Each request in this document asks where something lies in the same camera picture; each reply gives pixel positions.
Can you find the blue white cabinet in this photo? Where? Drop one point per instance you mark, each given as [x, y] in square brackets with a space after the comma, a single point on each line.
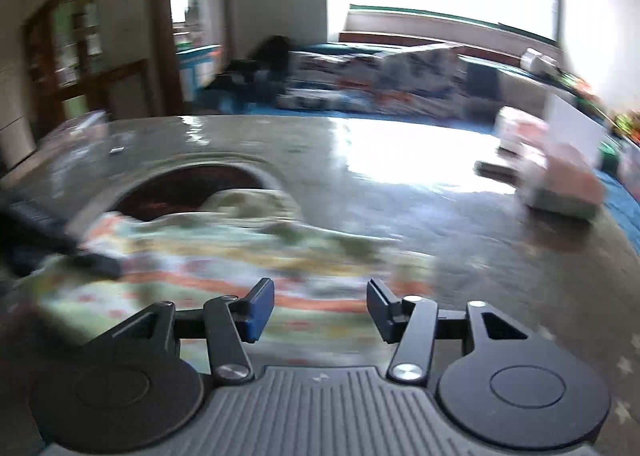
[197, 67]

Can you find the butterfly pillow left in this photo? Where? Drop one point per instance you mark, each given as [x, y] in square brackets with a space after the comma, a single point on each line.
[318, 82]

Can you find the white paper card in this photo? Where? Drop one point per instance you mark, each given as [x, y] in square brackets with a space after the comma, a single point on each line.
[567, 125]

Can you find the black clothing pile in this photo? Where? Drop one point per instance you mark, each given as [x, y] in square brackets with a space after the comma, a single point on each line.
[271, 57]

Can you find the pink tissue pack rear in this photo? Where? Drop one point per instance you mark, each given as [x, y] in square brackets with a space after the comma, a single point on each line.
[516, 129]

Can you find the pink tissue pack front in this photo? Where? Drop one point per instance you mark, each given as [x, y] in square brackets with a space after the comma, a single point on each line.
[558, 179]

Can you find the grey cushion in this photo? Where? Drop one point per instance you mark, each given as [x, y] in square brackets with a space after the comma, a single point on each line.
[522, 93]

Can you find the pastel patterned child garment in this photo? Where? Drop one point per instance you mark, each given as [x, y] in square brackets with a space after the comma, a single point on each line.
[236, 238]

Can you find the butterfly pillow large upright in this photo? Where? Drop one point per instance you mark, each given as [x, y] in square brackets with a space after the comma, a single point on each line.
[425, 73]

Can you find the pink tissue pack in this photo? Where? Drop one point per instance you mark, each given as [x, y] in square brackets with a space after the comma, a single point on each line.
[516, 129]
[558, 179]

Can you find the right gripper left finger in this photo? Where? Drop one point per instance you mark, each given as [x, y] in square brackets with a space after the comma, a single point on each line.
[128, 389]

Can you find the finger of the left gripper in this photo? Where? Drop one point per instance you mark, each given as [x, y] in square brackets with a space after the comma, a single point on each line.
[30, 233]

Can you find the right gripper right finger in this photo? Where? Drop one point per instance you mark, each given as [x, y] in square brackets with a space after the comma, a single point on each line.
[511, 388]

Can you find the round black table stove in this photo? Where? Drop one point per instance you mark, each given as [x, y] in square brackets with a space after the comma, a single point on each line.
[184, 189]

